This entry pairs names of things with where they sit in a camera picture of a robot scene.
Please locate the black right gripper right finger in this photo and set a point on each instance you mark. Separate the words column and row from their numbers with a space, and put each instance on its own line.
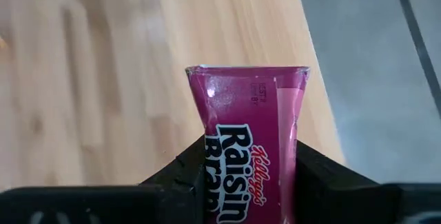
column 337, row 196

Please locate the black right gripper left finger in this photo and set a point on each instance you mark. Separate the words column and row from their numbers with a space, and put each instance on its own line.
column 165, row 196

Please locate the purple Raisin Bran cereal box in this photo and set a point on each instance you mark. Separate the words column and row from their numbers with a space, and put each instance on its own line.
column 241, row 113

